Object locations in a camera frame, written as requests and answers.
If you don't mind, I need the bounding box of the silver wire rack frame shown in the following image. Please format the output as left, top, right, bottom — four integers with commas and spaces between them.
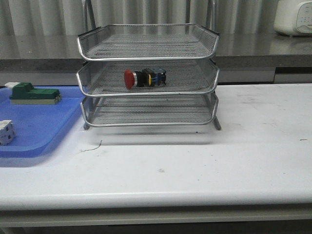
82, 0, 221, 129

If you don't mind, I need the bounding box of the green electrical module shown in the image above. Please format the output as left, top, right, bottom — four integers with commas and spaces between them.
5, 82, 61, 105

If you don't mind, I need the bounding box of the white appliance on counter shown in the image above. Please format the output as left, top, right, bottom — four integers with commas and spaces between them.
273, 0, 312, 36

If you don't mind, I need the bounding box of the blue plastic tray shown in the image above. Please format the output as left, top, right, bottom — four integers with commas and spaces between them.
0, 86, 83, 158

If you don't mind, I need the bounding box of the grey stone counter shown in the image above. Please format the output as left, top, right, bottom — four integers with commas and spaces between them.
0, 33, 312, 73

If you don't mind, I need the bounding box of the red emergency stop button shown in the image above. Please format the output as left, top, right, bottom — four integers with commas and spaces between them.
124, 68, 166, 90

